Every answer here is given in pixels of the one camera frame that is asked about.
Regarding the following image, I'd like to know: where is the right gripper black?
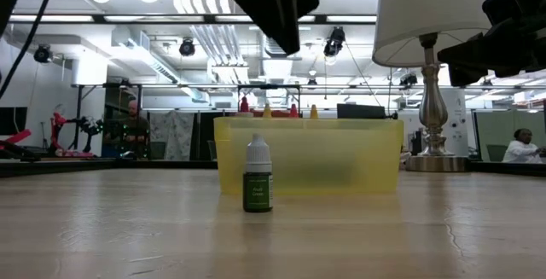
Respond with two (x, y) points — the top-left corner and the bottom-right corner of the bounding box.
(437, 0), (546, 87)

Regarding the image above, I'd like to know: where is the yellow translucent plastic bin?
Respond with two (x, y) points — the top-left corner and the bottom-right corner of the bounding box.
(213, 117), (404, 196)

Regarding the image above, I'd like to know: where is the table lamp white shade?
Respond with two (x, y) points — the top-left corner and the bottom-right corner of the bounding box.
(372, 0), (500, 173)

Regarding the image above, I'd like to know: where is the red object on far table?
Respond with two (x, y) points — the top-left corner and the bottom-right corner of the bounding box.
(250, 108), (291, 119)

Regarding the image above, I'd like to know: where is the green office chair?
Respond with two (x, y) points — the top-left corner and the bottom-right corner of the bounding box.
(485, 143), (508, 163)
(148, 141), (167, 160)

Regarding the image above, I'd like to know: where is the person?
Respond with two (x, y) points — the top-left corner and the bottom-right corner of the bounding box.
(502, 128), (546, 164)
(104, 99), (151, 160)

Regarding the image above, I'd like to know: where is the black computer monitor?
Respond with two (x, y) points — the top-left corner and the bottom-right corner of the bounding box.
(336, 103), (386, 119)

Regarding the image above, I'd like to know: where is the white patterned cloth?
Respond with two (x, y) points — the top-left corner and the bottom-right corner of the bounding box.
(148, 110), (194, 162)

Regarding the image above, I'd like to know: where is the small green-label dropper bottle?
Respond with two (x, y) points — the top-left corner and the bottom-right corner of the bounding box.
(242, 132), (274, 213)

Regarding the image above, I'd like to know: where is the red angled bar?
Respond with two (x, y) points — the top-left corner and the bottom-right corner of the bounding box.
(0, 128), (33, 146)

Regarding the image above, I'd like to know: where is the black ceiling camera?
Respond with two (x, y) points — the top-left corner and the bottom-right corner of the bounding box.
(322, 26), (347, 58)
(33, 44), (54, 64)
(399, 72), (420, 88)
(178, 38), (196, 58)

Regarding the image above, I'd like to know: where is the black metal frame stand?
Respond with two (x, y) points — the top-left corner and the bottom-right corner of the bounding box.
(237, 84), (301, 116)

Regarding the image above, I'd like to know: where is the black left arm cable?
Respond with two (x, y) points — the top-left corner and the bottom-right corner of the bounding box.
(0, 0), (61, 100)

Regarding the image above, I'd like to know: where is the dark wall screen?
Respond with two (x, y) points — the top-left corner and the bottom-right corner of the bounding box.
(0, 107), (29, 137)

